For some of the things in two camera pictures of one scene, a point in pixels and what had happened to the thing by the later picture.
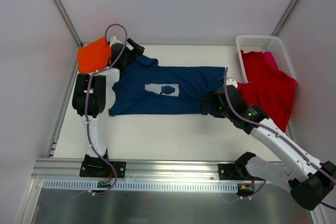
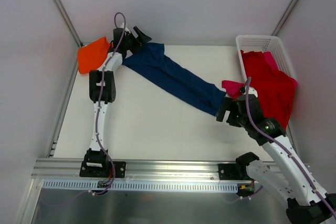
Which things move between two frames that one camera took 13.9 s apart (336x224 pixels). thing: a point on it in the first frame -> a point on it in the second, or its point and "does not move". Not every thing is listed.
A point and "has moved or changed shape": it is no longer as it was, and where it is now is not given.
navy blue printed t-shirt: [144, 88] has moved or changed shape
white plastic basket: [273, 44] does not move
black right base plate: [230, 171] does not move
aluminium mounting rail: [136, 169] does not move
